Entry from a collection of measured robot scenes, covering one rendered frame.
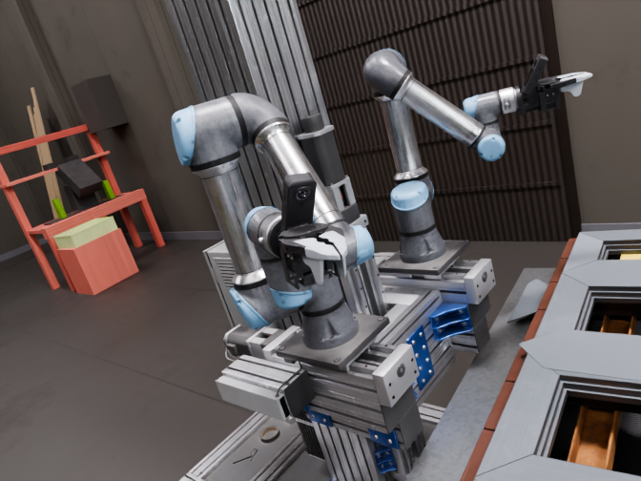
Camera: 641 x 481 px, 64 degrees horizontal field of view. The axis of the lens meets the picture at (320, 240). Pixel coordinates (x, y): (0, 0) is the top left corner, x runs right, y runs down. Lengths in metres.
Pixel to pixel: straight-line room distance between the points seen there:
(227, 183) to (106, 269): 5.63
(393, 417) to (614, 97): 3.00
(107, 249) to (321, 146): 5.49
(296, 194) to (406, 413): 0.81
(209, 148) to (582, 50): 3.13
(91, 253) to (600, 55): 5.47
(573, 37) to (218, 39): 2.86
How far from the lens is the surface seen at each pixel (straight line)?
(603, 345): 1.47
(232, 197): 1.15
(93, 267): 6.66
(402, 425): 1.39
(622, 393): 1.36
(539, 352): 1.45
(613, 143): 4.00
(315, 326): 1.29
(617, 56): 3.88
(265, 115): 1.14
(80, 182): 7.46
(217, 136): 1.13
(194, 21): 1.52
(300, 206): 0.77
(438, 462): 1.46
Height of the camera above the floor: 1.67
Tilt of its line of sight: 17 degrees down
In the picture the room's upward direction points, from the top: 17 degrees counter-clockwise
